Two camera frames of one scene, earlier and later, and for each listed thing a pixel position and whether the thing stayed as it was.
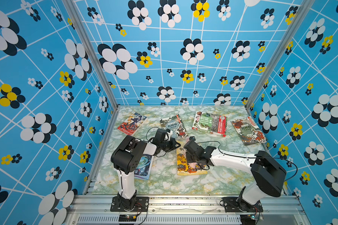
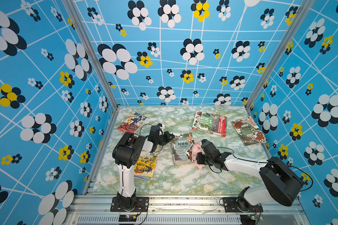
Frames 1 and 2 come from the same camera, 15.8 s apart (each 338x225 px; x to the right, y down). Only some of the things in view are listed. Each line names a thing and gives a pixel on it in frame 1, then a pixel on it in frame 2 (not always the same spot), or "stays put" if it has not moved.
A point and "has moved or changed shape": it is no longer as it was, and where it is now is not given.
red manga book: (133, 123) stays put
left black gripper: (173, 142) to (166, 134)
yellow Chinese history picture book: (183, 168) to (146, 165)
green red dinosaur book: (210, 123) stays put
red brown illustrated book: (249, 131) stays put
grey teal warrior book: (176, 125) has moved or changed shape
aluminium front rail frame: (90, 209) stays put
